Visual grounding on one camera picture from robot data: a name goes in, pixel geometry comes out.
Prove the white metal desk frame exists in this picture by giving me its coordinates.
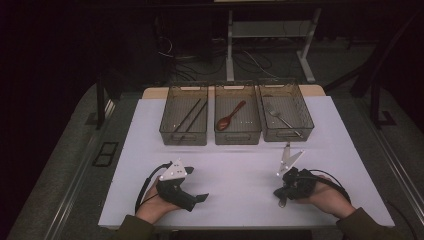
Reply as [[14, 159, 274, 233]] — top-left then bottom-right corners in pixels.
[[225, 7, 323, 84]]

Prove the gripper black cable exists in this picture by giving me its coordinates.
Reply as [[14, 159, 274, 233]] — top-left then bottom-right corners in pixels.
[[304, 168, 352, 205], [134, 161, 173, 215]]

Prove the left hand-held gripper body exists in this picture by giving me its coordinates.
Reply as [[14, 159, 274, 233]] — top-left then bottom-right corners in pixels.
[[155, 158, 198, 213]]

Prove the translucent grey plastic bin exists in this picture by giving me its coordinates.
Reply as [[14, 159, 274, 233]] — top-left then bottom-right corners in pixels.
[[158, 83, 210, 147], [257, 79, 316, 144], [213, 83, 262, 146]]

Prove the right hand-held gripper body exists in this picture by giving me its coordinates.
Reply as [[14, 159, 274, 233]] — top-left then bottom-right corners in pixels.
[[276, 147, 318, 202]]

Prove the brown wooden spoon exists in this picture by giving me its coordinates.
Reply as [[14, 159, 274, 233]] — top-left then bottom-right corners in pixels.
[[215, 99, 248, 132]]

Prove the black chopstick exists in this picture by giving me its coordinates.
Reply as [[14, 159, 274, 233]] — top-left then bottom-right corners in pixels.
[[178, 100, 208, 144], [173, 98, 203, 133]]

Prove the person's right hand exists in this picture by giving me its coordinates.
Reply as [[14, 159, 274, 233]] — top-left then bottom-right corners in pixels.
[[294, 174, 357, 220]]

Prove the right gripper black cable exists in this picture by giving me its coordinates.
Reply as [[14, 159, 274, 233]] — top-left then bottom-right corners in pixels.
[[304, 168, 352, 205]]

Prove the black floor cable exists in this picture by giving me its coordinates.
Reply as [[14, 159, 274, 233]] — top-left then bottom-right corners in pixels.
[[167, 57, 228, 83]]

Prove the person's left hand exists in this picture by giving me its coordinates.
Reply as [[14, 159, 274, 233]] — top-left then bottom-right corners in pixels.
[[135, 178, 182, 225]]

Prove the white floor cable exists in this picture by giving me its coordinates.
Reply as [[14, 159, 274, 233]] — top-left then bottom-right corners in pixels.
[[242, 49, 280, 80]]

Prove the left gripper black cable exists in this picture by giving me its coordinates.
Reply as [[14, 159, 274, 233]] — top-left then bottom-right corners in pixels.
[[134, 161, 173, 215]]

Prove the black metal stand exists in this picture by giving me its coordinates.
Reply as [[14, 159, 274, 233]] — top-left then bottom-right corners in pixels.
[[369, 79, 398, 130], [95, 71, 117, 131]]

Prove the steel fork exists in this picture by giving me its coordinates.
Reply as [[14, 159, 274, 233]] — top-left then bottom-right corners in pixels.
[[264, 102, 305, 140]]

